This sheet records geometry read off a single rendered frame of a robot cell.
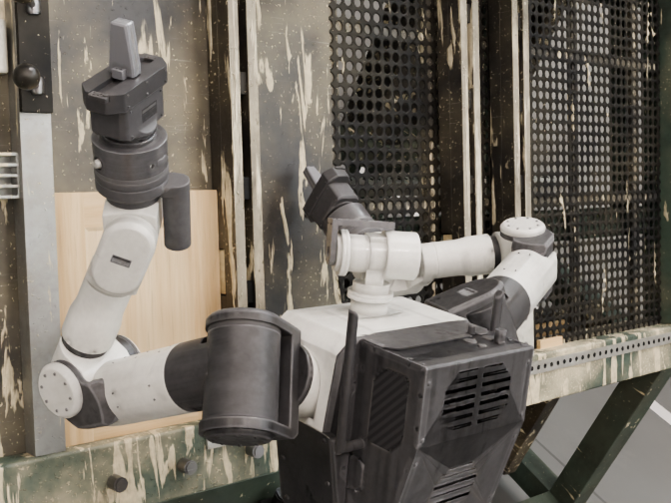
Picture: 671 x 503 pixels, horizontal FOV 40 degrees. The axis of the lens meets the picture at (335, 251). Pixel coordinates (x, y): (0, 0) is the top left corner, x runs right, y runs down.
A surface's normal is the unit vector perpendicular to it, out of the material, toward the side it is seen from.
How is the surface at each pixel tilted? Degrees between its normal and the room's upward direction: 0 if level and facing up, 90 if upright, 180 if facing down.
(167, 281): 56
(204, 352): 68
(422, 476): 82
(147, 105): 78
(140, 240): 94
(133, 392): 90
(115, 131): 100
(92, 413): 90
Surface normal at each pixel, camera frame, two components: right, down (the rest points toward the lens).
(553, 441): 0.33, -0.82
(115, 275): 0.03, 0.58
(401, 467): -0.77, 0.06
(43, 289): 0.65, 0.03
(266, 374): 0.73, -0.25
